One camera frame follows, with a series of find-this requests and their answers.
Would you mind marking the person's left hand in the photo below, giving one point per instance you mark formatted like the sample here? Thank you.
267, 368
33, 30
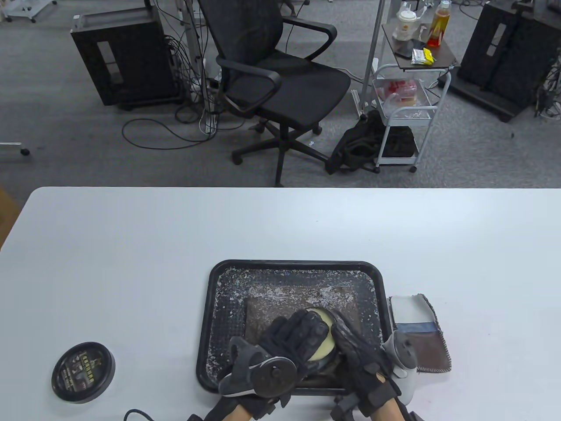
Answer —
298, 333

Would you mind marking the person's right hand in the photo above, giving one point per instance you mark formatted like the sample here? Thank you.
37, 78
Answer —
363, 364

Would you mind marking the yellow round sponge pad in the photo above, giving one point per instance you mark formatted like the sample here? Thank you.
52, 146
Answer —
324, 346

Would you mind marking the brown leather bag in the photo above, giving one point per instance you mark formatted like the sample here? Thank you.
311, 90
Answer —
271, 307

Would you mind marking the black leather care cream tin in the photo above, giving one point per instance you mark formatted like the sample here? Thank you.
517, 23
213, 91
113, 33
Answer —
324, 366

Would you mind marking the white wiping cloth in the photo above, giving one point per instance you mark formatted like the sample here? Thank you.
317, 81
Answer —
410, 311

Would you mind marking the black printed tin lid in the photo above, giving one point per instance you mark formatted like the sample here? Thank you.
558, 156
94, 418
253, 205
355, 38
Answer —
83, 372

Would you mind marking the person's left forearm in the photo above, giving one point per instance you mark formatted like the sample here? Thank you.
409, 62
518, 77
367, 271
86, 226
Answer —
236, 414

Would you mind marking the person's right forearm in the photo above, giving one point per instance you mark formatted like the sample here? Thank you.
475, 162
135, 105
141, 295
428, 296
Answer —
385, 412

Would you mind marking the black fabric bag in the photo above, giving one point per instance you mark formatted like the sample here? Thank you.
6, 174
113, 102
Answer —
399, 142

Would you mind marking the black and white controller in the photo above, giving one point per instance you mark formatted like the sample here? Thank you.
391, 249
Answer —
274, 372
403, 351

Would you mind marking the black plastic tray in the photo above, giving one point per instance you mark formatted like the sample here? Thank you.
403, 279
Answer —
228, 307

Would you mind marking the black backpack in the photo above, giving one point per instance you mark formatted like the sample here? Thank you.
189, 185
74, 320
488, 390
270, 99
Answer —
355, 140

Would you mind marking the black office chair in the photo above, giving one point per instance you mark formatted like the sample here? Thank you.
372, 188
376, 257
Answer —
285, 87

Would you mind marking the red snack package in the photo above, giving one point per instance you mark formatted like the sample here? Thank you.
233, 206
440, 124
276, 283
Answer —
396, 90

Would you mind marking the silver metal pole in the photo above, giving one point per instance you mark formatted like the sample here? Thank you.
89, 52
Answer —
373, 44

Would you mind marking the yellow black packet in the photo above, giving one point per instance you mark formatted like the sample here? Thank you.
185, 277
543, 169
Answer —
421, 56

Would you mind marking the white rolling cart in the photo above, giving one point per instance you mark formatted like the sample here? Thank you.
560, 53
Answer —
442, 55

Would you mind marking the black computer tower cabinet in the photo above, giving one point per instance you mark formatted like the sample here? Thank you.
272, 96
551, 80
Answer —
131, 57

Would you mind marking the white lidded cup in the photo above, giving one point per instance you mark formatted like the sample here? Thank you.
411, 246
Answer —
405, 24

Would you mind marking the orange drink bottle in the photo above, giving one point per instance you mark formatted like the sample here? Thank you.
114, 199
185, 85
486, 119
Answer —
439, 26

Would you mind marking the black equipment cabinet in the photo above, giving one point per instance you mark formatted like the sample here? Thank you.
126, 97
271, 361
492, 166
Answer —
504, 52

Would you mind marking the white stand leg with caster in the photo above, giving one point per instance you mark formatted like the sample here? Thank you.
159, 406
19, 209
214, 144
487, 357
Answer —
11, 147

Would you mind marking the white metal post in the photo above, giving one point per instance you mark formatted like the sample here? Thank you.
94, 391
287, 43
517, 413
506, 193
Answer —
193, 44

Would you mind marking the white wheeled frame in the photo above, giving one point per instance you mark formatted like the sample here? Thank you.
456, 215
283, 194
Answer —
21, 16

